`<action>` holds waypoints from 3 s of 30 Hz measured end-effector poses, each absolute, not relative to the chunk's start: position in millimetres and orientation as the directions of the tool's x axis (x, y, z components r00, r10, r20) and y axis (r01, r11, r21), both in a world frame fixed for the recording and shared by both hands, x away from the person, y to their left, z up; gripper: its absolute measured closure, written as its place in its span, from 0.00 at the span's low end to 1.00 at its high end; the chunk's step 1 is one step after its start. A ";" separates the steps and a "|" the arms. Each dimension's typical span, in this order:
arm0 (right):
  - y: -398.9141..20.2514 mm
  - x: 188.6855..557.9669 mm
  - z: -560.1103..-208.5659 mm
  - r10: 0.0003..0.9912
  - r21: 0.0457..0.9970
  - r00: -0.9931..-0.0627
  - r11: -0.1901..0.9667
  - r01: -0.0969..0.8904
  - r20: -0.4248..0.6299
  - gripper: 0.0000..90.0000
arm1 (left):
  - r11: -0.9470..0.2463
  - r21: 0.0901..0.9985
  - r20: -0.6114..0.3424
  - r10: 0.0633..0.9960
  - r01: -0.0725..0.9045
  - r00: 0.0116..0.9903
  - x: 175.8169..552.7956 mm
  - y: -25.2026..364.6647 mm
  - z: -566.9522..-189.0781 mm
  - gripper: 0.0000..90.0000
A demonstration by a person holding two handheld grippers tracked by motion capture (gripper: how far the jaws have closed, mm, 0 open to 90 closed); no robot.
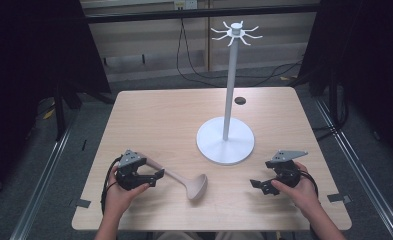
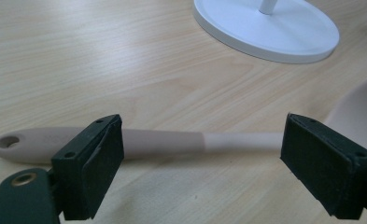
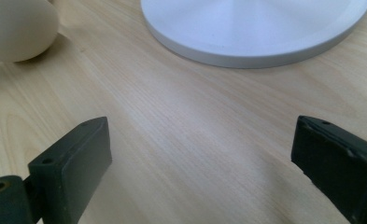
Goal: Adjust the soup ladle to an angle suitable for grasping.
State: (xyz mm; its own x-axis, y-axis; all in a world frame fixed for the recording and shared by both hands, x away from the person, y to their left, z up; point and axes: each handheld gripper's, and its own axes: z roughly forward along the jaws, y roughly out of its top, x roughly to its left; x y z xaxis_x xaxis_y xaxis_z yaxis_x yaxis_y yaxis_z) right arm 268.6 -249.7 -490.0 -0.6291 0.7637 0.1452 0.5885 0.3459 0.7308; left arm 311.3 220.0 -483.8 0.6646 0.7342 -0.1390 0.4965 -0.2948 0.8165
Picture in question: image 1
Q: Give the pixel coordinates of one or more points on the black horizontal bar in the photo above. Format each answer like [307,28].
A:
[197,14]

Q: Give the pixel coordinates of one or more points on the dark round table grommet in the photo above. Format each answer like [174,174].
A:
[240,100]

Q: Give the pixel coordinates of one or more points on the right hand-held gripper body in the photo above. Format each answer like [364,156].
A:
[286,174]

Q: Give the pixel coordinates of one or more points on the black metal stand leg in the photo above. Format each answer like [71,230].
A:
[59,113]

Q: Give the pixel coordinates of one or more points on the metal floor rail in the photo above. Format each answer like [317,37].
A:
[367,173]
[40,186]

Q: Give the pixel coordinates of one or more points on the yellow floor tape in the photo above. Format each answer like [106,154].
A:
[48,114]

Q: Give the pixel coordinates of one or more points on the dark curtain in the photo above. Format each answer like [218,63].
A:
[367,66]
[34,66]

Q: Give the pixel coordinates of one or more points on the white hook stand rack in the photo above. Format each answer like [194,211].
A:
[224,143]

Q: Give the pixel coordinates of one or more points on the person's right hand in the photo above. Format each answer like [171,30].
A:
[304,195]

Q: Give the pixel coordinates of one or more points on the white wall socket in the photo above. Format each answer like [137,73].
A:
[185,4]

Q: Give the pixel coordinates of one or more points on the grey tape strip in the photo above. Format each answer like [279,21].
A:
[83,203]
[339,198]

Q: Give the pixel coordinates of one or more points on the person's left hand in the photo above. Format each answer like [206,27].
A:
[117,200]

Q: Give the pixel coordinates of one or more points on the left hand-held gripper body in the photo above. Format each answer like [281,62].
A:
[129,171]

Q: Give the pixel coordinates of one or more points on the wooden ladle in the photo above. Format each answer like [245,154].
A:
[196,188]

